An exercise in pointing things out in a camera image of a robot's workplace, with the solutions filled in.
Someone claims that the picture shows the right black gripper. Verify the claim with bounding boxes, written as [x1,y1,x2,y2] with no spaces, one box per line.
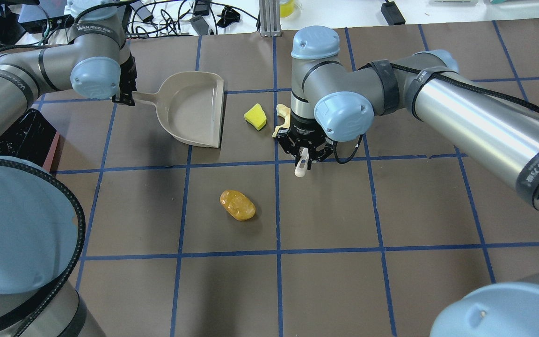
[277,124,334,170]

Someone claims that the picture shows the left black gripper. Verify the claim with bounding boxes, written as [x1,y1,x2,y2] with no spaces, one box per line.
[111,54,138,104]

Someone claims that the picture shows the beige hand brush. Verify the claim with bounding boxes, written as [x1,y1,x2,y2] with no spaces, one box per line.
[294,147,310,178]

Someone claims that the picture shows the pale crescent bread piece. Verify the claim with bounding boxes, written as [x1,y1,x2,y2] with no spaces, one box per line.
[272,104,292,138]

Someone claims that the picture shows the yellow sponge piece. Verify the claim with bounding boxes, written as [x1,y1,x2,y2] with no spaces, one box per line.
[243,104,267,131]

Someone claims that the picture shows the beige plastic dustpan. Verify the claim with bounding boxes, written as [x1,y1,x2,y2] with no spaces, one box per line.
[132,71,225,148]

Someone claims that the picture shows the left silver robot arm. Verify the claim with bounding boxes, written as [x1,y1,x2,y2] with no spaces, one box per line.
[0,0,136,337]

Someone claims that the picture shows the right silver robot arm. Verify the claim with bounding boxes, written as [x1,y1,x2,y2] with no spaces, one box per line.
[172,110,539,337]

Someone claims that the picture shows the pink bin with black bag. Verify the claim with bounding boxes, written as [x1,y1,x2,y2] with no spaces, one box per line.
[0,108,60,171]

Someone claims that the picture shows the orange potato toy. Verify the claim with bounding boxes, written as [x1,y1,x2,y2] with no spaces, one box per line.
[219,190,256,221]

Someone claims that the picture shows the yellow tape roll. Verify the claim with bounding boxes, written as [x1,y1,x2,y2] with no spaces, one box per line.
[278,0,300,18]

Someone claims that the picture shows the black power adapter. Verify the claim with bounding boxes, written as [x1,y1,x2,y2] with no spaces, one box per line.
[380,0,406,26]

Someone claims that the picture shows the aluminium frame post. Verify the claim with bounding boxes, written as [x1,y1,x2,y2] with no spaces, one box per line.
[258,0,282,37]

